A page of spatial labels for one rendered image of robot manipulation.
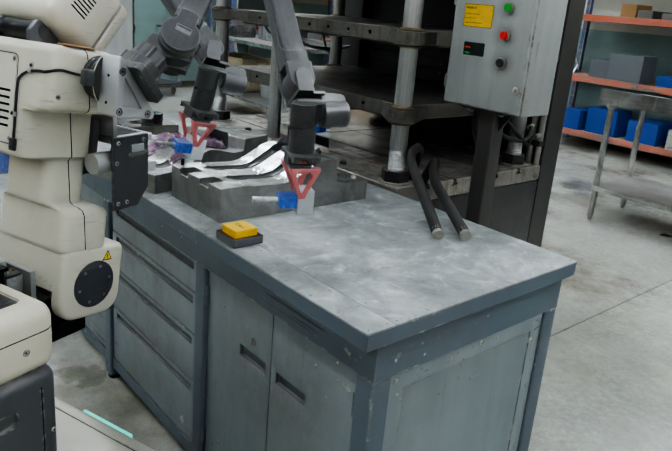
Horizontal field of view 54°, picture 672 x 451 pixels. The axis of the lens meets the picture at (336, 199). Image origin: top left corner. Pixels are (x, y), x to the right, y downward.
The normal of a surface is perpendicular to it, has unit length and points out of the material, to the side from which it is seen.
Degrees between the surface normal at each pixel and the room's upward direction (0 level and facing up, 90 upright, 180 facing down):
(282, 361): 90
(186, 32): 54
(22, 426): 90
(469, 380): 90
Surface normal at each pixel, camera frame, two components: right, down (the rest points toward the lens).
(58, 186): 0.86, 0.22
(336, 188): 0.64, 0.27
